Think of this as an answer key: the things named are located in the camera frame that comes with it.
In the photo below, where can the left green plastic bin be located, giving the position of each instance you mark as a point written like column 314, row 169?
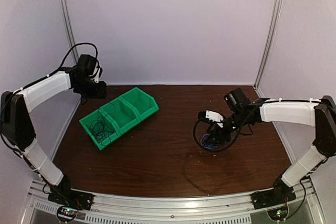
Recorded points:
column 99, row 129

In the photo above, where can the green plastic bin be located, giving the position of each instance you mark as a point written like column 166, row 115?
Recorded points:
column 144, row 104
column 99, row 129
column 121, row 115

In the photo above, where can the middle green plastic bin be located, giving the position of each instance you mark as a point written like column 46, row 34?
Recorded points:
column 121, row 115

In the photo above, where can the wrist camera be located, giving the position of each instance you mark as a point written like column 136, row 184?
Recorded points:
column 96, row 74
column 210, row 116

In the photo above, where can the right green plastic bin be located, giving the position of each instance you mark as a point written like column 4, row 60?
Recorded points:
column 144, row 104

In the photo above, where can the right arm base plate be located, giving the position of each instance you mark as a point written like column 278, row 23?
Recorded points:
column 270, row 198

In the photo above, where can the front aluminium rail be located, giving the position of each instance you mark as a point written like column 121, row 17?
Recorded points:
column 107, row 208

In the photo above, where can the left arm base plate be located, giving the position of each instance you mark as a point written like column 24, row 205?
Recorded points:
column 74, row 199

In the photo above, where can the right aluminium frame post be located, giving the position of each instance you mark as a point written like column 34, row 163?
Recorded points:
column 276, row 10

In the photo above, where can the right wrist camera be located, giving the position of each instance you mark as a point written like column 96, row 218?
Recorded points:
column 210, row 116

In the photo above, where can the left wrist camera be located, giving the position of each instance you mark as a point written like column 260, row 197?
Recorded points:
column 96, row 74

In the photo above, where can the circuit board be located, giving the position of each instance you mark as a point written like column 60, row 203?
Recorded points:
column 65, row 213
column 278, row 214

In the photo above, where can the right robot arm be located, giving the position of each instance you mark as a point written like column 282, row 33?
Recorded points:
column 316, row 113

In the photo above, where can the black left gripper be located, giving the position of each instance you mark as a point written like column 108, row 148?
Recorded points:
column 101, row 93

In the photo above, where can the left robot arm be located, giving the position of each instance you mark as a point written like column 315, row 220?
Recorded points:
column 17, row 109

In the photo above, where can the left aluminium frame post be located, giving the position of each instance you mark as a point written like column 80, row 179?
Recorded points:
column 67, row 23

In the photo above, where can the left circuit board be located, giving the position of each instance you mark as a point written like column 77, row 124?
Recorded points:
column 65, row 213

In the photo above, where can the right circuit board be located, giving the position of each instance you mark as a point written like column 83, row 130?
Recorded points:
column 278, row 214

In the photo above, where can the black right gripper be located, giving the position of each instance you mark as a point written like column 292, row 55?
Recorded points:
column 219, row 134

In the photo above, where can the aluminium frame post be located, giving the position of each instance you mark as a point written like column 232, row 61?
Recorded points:
column 276, row 10
column 67, row 23

